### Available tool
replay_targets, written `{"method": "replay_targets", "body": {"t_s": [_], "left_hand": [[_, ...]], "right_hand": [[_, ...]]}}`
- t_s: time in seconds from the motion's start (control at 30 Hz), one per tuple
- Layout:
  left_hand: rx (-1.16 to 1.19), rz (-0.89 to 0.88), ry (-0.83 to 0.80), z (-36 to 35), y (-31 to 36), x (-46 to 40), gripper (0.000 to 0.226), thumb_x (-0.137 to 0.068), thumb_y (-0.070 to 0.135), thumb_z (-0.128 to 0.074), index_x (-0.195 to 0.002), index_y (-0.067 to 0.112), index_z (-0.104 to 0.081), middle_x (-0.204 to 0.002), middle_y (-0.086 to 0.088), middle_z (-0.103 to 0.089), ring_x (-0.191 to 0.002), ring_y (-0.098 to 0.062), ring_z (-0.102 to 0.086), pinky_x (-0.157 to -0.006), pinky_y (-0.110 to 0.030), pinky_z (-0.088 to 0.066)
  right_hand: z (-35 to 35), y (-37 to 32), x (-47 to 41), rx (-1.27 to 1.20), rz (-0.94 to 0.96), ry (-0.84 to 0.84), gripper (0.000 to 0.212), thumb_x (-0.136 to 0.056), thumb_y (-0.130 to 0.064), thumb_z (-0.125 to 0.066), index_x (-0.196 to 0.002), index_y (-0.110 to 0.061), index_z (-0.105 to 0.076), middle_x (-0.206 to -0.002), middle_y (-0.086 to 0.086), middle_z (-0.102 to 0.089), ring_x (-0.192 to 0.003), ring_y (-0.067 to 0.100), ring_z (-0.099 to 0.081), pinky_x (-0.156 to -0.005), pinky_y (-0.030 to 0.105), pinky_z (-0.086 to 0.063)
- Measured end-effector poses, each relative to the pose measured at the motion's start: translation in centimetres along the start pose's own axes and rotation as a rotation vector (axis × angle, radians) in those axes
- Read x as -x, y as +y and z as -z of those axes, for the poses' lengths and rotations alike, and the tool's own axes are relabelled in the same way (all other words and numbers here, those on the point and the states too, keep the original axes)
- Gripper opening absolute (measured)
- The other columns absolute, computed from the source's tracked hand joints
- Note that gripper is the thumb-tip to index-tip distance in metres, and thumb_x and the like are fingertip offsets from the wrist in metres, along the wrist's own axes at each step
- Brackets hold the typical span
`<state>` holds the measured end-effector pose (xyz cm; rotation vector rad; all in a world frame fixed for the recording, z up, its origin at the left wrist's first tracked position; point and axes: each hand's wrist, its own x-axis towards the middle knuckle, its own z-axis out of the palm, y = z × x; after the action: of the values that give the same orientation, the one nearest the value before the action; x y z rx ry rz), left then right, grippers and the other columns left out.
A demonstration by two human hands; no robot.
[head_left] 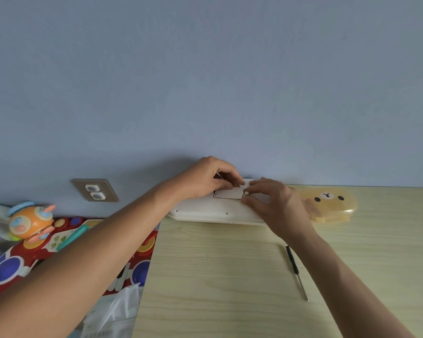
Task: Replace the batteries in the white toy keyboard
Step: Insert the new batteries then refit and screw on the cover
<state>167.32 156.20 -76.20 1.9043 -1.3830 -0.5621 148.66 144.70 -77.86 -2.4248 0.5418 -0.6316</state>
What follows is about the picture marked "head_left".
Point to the person's left hand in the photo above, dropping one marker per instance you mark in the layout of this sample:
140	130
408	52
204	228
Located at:
201	179

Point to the person's right hand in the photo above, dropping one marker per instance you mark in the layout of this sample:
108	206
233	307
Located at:
282	211

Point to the person's right fingers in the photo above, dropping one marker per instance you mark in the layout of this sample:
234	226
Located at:
255	191

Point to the person's left fingers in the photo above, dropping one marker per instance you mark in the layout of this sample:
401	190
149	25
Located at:
231	177

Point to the white battery cover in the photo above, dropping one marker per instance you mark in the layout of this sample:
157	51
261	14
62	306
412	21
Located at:
227	194

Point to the white plastic toy base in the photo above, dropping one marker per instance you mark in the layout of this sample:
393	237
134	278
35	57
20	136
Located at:
204	209

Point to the person's right forearm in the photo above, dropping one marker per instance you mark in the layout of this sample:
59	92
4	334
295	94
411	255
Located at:
342	285

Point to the person's left forearm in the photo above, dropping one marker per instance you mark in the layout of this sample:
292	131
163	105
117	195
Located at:
91	256

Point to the yellow bear face case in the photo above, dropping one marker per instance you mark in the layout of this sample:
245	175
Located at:
333	204

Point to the clear plastic bag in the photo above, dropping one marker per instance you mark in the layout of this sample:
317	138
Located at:
116	313

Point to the orange round toy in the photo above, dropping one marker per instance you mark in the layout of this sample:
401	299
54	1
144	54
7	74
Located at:
30	221

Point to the beige wall socket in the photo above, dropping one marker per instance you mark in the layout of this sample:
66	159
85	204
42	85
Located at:
96	190

